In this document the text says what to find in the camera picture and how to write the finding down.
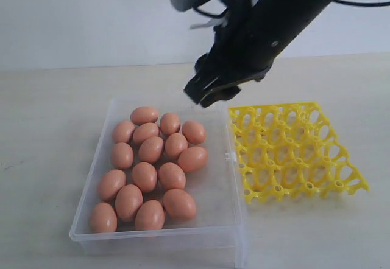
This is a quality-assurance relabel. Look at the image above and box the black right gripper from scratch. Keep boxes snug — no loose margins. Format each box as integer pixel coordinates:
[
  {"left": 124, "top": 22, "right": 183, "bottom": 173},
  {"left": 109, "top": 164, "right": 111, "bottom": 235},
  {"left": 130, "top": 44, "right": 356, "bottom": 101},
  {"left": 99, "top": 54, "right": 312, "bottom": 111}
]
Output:
[{"left": 184, "top": 0, "right": 334, "bottom": 108}]

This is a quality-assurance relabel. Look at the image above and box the brown egg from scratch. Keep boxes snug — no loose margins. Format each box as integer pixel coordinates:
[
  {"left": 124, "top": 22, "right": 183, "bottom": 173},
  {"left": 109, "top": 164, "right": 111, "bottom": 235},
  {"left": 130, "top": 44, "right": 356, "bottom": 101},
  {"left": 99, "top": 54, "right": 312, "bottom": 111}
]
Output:
[
  {"left": 160, "top": 113, "right": 181, "bottom": 137},
  {"left": 158, "top": 162, "right": 186, "bottom": 190},
  {"left": 131, "top": 162, "right": 158, "bottom": 193},
  {"left": 89, "top": 202, "right": 118, "bottom": 233},
  {"left": 182, "top": 120, "right": 207, "bottom": 145},
  {"left": 138, "top": 136, "right": 165, "bottom": 164},
  {"left": 97, "top": 169, "right": 126, "bottom": 202},
  {"left": 165, "top": 133, "right": 188, "bottom": 160},
  {"left": 135, "top": 200, "right": 165, "bottom": 231},
  {"left": 115, "top": 184, "right": 143, "bottom": 222},
  {"left": 132, "top": 122, "right": 160, "bottom": 145},
  {"left": 110, "top": 142, "right": 134, "bottom": 169},
  {"left": 177, "top": 146, "right": 208, "bottom": 173},
  {"left": 112, "top": 120, "right": 137, "bottom": 144},
  {"left": 130, "top": 106, "right": 159, "bottom": 126},
  {"left": 163, "top": 189, "right": 197, "bottom": 221}
]

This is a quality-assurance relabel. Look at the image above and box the yellow plastic egg tray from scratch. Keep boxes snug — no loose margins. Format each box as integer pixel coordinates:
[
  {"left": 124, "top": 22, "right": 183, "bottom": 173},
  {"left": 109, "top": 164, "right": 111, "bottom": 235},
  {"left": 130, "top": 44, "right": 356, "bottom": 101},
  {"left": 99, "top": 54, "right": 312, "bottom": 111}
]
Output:
[{"left": 229, "top": 102, "right": 370, "bottom": 203}]

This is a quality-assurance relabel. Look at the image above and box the clear plastic storage box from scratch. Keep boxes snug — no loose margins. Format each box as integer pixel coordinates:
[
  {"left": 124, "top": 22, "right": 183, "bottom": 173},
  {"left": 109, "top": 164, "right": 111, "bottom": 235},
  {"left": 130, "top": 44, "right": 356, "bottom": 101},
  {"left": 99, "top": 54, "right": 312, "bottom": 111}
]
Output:
[{"left": 69, "top": 95, "right": 246, "bottom": 268}]

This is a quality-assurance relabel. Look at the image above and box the black cable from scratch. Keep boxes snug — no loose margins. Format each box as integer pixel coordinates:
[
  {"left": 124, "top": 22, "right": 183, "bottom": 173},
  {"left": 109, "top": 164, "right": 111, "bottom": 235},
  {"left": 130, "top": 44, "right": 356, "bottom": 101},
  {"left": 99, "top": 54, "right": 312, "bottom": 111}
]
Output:
[{"left": 332, "top": 0, "right": 390, "bottom": 8}]

